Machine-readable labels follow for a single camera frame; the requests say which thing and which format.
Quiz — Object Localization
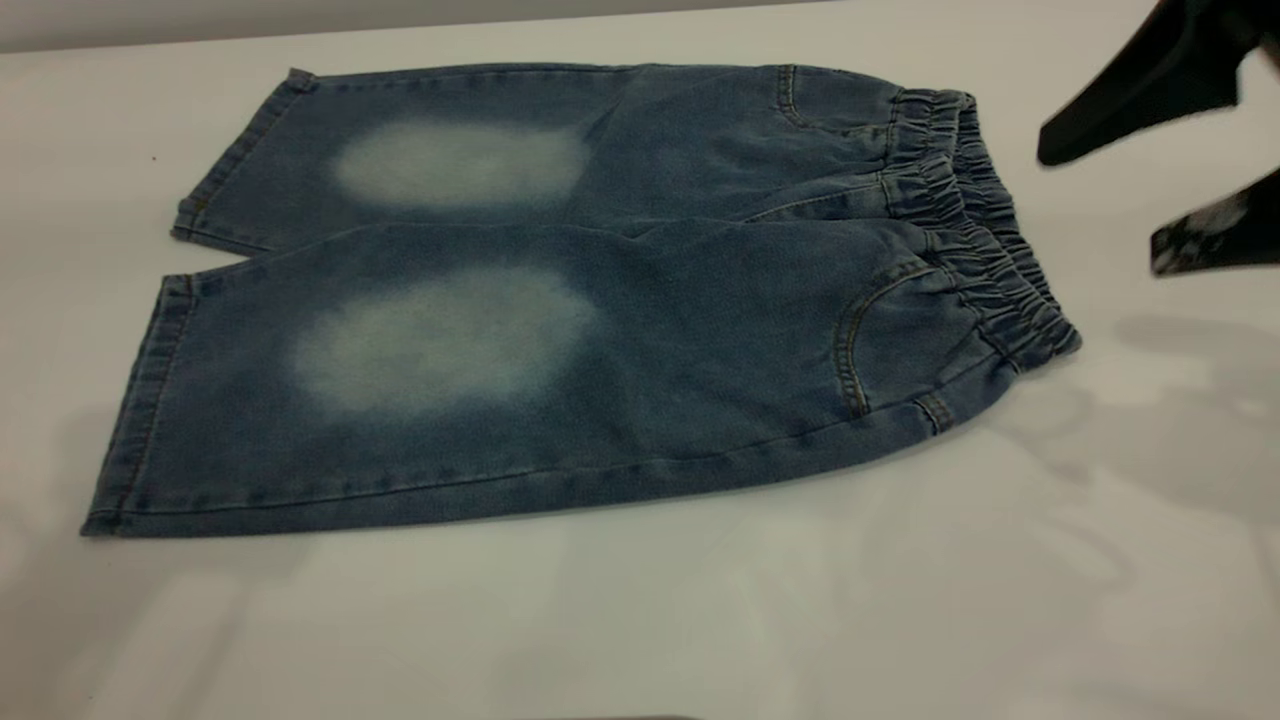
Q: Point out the blue denim pants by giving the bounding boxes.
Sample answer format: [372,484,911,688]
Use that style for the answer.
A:
[80,63,1084,541]

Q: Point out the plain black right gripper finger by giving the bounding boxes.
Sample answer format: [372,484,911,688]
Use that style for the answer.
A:
[1037,0,1280,168]

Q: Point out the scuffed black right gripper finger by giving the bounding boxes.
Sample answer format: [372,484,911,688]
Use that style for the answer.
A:
[1150,168,1280,278]

